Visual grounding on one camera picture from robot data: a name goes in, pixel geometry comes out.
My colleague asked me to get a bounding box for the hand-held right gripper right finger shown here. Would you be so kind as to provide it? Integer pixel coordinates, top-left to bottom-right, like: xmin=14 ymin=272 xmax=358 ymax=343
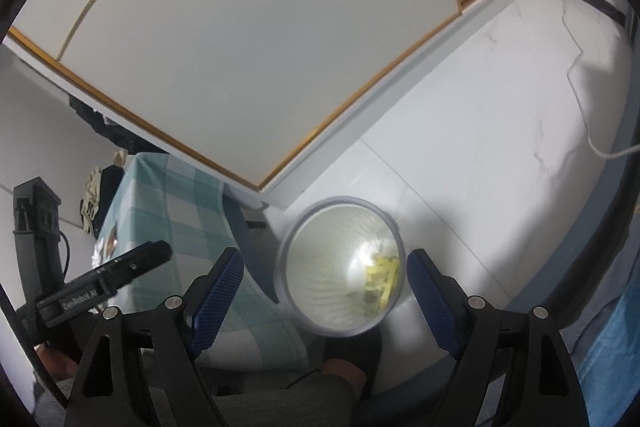
xmin=406 ymin=249 xmax=591 ymax=427

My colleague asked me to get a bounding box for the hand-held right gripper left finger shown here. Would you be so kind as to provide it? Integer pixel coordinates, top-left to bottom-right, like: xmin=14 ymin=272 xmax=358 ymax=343
xmin=64 ymin=248 xmax=245 ymax=427

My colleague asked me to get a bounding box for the white tissue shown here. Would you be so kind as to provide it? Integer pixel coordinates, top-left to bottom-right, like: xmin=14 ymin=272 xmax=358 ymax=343
xmin=350 ymin=241 xmax=386 ymax=265

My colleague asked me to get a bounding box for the black garment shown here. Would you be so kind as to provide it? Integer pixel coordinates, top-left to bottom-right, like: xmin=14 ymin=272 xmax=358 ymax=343
xmin=97 ymin=164 xmax=126 ymax=238

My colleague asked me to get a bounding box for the white power cable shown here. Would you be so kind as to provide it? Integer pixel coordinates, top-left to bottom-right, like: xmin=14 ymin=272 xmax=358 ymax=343
xmin=547 ymin=0 xmax=640 ymax=160

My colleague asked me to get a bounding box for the black coat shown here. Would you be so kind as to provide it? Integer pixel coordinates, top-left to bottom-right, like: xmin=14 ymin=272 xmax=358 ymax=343
xmin=67 ymin=94 xmax=146 ymax=155

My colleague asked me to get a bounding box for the teal checked tablecloth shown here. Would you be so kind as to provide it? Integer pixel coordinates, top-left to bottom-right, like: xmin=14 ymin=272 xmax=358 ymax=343
xmin=92 ymin=152 xmax=311 ymax=373

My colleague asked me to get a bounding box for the beige garment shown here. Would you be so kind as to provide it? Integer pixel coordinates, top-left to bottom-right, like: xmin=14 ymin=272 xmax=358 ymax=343
xmin=80 ymin=166 xmax=103 ymax=233

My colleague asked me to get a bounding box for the white wardrobe gold trim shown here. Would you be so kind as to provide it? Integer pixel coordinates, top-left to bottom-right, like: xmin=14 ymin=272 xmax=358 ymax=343
xmin=2 ymin=0 xmax=538 ymax=210

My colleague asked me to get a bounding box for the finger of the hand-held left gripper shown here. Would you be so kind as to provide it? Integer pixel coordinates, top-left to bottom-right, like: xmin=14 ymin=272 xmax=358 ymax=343
xmin=101 ymin=241 xmax=173 ymax=292

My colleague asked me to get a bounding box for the white trash bin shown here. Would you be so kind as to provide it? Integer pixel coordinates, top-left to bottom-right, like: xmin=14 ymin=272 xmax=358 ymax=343
xmin=274 ymin=196 xmax=407 ymax=337

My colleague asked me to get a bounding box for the yellow plastic bag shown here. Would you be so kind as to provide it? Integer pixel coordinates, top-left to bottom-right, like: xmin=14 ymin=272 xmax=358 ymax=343
xmin=362 ymin=254 xmax=401 ymax=315

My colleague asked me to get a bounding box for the dark blue table frame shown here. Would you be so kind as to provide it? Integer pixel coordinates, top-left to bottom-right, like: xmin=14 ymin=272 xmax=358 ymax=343
xmin=222 ymin=194 xmax=281 ymax=305

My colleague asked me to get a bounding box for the person's left hand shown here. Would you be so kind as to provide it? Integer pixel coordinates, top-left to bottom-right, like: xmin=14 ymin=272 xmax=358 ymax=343
xmin=35 ymin=346 xmax=81 ymax=380

